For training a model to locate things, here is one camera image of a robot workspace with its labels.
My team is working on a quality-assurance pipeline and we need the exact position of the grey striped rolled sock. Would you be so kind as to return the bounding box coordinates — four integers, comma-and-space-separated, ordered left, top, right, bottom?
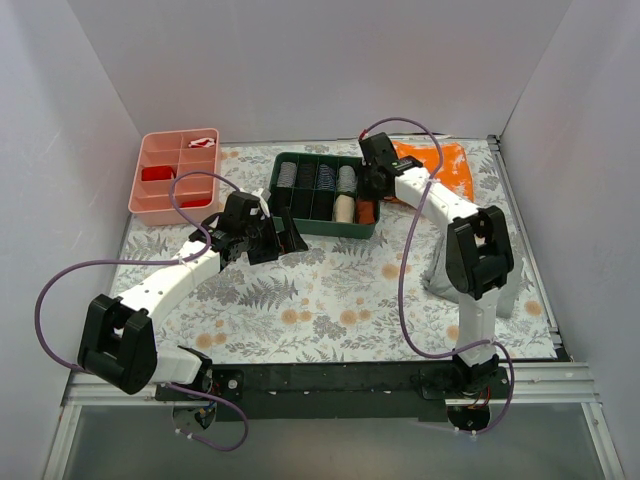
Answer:
276, 162, 297, 188

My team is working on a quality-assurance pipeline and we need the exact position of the orange and cream underwear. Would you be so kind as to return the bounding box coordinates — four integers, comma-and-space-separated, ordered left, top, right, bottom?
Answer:
356, 199, 377, 225

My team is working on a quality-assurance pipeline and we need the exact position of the black rolled sock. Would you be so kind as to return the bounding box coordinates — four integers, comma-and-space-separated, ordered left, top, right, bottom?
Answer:
311, 190, 334, 221
270, 187, 293, 215
291, 188, 314, 219
295, 163, 317, 189

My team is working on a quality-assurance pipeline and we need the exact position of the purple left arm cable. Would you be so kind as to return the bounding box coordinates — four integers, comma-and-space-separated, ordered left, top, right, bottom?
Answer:
36, 171, 274, 452

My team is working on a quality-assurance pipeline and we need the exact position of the blue striped rolled sock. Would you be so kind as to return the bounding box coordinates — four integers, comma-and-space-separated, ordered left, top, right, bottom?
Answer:
316, 164, 336, 191

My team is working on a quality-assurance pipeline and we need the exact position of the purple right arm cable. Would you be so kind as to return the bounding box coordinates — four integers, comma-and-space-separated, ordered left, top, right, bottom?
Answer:
357, 117, 515, 437

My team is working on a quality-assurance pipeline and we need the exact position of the grey folded cloth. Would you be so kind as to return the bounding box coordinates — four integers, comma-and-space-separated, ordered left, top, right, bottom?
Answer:
421, 236, 524, 319

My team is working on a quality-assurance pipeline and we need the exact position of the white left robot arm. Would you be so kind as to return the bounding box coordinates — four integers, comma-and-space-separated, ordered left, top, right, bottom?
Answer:
77, 190, 308, 400

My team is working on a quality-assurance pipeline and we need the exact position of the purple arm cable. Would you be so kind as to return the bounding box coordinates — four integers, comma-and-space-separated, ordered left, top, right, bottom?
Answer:
36, 171, 274, 452
357, 117, 515, 437

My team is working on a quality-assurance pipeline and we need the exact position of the floral patterned table mat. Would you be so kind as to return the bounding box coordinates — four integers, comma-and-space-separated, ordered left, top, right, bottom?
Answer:
121, 139, 557, 363

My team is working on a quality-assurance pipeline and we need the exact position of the red white rolled underwear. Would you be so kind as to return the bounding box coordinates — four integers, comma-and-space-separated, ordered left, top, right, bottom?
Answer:
187, 137, 217, 149

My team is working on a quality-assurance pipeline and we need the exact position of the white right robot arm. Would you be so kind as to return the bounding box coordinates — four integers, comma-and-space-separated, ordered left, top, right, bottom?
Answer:
358, 132, 514, 398

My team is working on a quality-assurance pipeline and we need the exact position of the pink divided organiser box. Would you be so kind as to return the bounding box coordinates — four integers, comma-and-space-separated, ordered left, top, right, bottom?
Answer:
128, 128, 220, 226

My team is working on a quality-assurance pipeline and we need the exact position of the green divided organiser box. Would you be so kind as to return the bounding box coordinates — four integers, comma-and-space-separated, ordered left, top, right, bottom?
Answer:
269, 152, 380, 239

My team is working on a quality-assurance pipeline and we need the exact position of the red rolled underwear front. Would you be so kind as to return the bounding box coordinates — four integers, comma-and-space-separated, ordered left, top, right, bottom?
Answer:
180, 198, 211, 208

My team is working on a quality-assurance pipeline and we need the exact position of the black rolled sock front middle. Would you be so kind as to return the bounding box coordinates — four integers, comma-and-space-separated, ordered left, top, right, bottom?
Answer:
291, 188, 314, 219

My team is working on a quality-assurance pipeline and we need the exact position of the black rolled sock front left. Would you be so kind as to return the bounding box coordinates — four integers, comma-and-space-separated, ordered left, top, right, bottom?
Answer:
270, 187, 293, 215

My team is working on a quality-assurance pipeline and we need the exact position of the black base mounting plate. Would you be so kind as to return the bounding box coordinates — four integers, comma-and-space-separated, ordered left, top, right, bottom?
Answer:
154, 360, 511, 434

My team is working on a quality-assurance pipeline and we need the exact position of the orange white patterned cloth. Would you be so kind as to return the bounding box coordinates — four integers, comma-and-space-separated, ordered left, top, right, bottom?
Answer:
392, 141, 475, 202

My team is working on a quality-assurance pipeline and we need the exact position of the cream rolled sock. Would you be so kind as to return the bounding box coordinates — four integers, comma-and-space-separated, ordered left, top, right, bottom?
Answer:
333, 195, 355, 223

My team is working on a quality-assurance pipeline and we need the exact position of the white grey striped sock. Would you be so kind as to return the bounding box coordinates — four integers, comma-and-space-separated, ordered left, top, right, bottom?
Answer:
336, 165, 357, 193

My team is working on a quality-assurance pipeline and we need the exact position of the black rolled sock front right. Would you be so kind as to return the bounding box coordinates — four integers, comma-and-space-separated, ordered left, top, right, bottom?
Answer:
311, 190, 334, 221

